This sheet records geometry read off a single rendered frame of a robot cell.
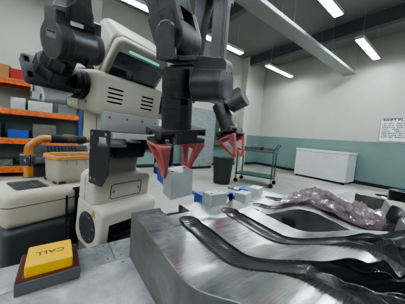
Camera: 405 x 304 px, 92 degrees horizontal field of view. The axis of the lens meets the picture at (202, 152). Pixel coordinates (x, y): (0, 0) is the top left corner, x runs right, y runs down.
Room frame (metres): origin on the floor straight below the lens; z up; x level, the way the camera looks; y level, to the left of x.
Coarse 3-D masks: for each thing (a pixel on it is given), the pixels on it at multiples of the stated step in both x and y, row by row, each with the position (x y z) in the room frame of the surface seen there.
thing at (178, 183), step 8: (168, 168) 0.39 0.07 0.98; (176, 168) 0.39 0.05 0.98; (184, 168) 0.40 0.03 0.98; (160, 176) 0.41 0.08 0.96; (168, 176) 0.37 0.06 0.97; (176, 176) 0.37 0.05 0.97; (184, 176) 0.38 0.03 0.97; (192, 176) 0.39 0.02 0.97; (168, 184) 0.37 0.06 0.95; (176, 184) 0.37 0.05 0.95; (184, 184) 0.38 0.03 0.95; (168, 192) 0.37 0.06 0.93; (176, 192) 0.37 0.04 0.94; (184, 192) 0.39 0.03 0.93
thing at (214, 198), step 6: (192, 192) 0.53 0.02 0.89; (198, 192) 0.49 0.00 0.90; (204, 192) 0.46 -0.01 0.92; (210, 192) 0.46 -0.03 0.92; (216, 192) 0.46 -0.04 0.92; (222, 192) 0.47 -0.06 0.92; (198, 198) 0.48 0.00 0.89; (204, 198) 0.46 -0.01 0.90; (210, 198) 0.44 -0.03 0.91; (216, 198) 0.45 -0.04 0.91; (222, 198) 0.46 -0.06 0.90; (210, 204) 0.44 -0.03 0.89; (216, 204) 0.45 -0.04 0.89; (222, 204) 0.46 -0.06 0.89
